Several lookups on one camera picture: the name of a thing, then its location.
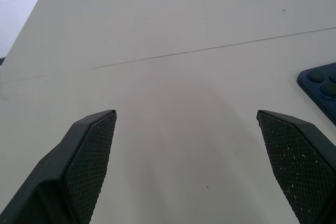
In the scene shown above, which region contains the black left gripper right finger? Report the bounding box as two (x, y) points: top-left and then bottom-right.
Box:
(256, 110), (336, 224)

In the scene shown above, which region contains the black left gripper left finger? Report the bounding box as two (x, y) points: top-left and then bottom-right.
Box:
(0, 109), (118, 224)

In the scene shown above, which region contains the white iPhone box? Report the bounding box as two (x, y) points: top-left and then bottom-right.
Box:
(297, 62), (336, 127)

